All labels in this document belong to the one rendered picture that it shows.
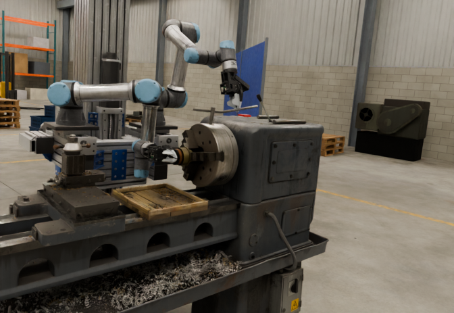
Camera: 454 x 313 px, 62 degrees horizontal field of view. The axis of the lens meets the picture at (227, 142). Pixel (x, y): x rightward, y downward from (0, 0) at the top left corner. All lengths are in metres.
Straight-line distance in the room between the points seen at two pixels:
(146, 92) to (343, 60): 10.95
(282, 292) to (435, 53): 10.12
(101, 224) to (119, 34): 1.33
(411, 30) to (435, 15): 0.67
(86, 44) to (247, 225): 1.36
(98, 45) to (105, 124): 0.46
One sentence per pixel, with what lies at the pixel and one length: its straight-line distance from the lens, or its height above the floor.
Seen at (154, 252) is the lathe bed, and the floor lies 0.71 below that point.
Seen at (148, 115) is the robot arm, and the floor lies 1.24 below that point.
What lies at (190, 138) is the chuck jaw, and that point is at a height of 1.16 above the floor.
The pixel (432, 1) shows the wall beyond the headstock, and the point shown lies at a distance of 12.05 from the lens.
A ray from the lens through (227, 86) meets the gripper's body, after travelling 1.88.
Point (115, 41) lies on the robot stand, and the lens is 2.42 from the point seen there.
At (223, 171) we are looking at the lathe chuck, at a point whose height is 1.03.
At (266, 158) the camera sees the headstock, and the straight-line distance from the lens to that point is 1.90.
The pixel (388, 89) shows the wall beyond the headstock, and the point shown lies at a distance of 11.92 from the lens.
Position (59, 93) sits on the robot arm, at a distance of 2.00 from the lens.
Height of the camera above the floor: 1.41
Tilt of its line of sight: 8 degrees down
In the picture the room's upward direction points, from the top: 4 degrees clockwise
